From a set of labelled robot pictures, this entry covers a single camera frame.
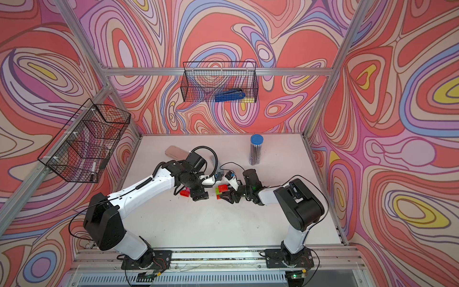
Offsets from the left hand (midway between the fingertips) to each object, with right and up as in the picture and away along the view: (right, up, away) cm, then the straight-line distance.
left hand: (207, 189), depth 82 cm
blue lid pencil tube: (+24, +23, +9) cm, 35 cm away
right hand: (+8, -5, +8) cm, 13 cm away
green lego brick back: (+4, -2, +4) cm, 6 cm away
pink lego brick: (-7, +2, -9) cm, 12 cm away
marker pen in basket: (-46, +10, -10) cm, 48 cm away
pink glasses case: (-23, +16, +26) cm, 38 cm away
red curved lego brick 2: (-12, -4, +8) cm, 15 cm away
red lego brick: (+5, -5, +4) cm, 8 cm away
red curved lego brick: (+7, 0, +3) cm, 8 cm away
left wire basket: (-53, +19, -7) cm, 57 cm away
